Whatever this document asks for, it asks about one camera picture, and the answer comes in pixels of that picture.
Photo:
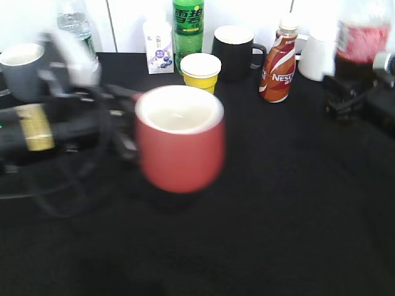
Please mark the red ceramic mug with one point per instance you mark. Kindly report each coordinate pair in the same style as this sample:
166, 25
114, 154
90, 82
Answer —
180, 135

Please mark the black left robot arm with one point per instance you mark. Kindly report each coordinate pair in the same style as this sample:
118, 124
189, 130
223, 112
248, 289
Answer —
26, 137

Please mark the yellow paper cup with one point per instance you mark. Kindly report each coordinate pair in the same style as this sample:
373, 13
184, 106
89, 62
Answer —
200, 70

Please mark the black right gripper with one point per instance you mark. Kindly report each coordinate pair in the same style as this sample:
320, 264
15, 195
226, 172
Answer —
370, 101

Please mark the black ceramic mug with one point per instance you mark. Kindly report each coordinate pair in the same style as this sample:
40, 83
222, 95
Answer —
233, 45

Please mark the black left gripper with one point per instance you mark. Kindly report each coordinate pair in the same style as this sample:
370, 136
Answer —
102, 118

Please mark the white ceramic mug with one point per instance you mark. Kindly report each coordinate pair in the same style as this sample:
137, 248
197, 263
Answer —
317, 58

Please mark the grey ceramic mug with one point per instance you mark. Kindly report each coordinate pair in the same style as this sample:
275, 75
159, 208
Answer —
20, 64

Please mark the clear water bottle green label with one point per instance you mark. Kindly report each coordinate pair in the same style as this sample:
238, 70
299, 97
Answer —
72, 17

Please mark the green Sprite bottle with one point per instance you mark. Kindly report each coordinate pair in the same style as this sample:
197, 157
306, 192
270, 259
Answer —
188, 27

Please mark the white yogurt carton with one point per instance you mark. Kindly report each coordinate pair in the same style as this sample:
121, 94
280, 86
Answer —
158, 43

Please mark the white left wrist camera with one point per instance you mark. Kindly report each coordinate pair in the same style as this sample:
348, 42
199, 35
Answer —
66, 63

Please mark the dark cola bottle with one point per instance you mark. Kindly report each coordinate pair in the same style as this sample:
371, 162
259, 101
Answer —
364, 28

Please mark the brown Nescafe coffee bottle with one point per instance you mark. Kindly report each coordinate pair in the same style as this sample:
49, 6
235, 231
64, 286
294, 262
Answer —
280, 64

